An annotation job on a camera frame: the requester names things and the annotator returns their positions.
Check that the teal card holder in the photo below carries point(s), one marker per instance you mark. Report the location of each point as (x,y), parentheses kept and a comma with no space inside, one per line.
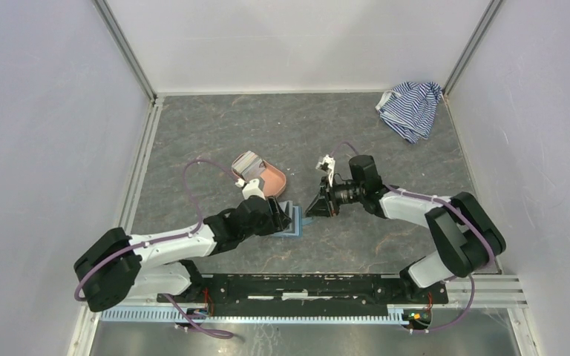
(298,220)

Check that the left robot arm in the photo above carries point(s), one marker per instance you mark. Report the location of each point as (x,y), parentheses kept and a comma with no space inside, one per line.
(118,265)

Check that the pink oval tray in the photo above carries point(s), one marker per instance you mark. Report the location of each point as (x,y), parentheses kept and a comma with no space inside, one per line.
(274,181)

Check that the stack of credit cards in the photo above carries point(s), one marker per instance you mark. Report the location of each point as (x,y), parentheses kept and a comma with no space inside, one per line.
(248,166)

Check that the aluminium frame rail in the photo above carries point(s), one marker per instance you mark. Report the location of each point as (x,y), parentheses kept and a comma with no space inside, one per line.
(479,292)

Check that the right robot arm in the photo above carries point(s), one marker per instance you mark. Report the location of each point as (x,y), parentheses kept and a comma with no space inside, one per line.
(465,237)

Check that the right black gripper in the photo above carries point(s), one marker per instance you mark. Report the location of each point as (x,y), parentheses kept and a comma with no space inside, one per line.
(325,204)

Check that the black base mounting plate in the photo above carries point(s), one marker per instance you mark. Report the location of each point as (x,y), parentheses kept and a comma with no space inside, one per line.
(308,295)

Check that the blue striped cloth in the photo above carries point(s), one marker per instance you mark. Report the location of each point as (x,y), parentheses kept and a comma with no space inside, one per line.
(409,109)

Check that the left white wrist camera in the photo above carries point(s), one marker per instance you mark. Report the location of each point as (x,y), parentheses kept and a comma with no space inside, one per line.
(252,188)

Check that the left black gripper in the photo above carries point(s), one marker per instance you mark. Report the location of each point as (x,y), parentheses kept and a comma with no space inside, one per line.
(276,221)

